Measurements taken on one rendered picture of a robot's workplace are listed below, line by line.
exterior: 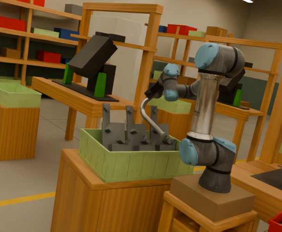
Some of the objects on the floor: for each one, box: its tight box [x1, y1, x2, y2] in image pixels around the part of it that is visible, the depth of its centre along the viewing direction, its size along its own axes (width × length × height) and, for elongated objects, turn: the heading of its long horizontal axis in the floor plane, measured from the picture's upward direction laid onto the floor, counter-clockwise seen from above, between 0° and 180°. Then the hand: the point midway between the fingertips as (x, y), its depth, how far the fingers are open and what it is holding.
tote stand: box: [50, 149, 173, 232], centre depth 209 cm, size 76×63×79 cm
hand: (152, 95), depth 201 cm, fingers closed on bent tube, 3 cm apart
